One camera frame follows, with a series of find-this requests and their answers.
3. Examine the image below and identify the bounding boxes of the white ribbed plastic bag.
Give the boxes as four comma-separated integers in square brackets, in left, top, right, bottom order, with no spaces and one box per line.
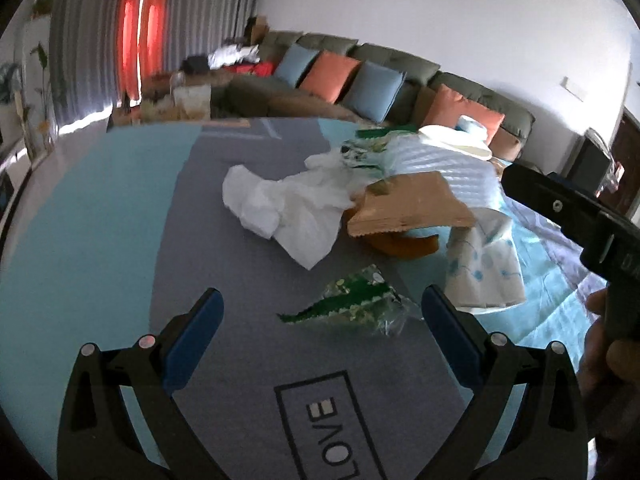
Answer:
[385,135,501,211]

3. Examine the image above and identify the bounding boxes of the cardboard box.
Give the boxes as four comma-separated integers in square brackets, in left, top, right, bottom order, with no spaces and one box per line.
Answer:
[245,15,271,46]

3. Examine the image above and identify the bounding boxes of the white tissue paper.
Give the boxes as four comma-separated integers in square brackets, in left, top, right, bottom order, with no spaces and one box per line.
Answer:
[222,155,358,271]

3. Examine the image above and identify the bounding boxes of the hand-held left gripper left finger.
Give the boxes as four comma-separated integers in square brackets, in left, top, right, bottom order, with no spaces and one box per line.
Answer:
[56,287,226,480]

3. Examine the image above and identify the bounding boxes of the person's right hand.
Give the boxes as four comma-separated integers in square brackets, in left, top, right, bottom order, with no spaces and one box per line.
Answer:
[577,290,640,441]

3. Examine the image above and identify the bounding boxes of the dark green sofa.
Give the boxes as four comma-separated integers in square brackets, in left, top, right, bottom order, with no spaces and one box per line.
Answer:
[210,30,536,161]

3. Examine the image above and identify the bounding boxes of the floral tissue packet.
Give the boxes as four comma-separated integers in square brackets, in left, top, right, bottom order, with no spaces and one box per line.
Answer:
[445,210,527,311]

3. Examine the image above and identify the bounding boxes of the teal quilted cloth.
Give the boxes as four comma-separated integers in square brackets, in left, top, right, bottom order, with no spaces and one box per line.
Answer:
[472,175,608,376]

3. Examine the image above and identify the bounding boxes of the orange cushion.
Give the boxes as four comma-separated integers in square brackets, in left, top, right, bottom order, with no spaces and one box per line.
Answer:
[299,51,362,105]
[422,85,506,143]

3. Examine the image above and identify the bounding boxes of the brown wooden door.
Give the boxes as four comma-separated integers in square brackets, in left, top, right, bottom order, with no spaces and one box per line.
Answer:
[612,105,640,176]

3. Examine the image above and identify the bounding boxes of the standing fan with cover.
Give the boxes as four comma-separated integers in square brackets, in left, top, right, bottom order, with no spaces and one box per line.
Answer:
[0,62,23,106]

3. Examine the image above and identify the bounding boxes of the green snack wrapper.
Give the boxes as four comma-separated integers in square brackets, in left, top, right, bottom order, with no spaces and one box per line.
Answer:
[340,127,418,171]
[277,264,423,338]

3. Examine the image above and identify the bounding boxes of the pile of clothes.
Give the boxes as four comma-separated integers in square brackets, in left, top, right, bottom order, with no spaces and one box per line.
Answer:
[207,42,276,78]

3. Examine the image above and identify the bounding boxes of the blue cushion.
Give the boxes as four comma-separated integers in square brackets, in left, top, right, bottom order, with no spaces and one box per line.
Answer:
[274,43,321,88]
[342,61,406,123]

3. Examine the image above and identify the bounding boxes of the cluttered coffee table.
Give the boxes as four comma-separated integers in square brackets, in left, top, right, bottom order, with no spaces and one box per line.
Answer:
[107,72,213,126]

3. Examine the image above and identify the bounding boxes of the brown cardboard piece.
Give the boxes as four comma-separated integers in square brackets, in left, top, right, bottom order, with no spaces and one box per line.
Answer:
[346,171,477,238]

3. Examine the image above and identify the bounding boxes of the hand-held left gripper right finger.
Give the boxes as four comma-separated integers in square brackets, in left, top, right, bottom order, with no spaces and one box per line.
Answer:
[421,284,591,480]

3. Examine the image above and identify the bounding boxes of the tall green plant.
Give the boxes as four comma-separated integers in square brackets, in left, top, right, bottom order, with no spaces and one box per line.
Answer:
[27,42,53,111]

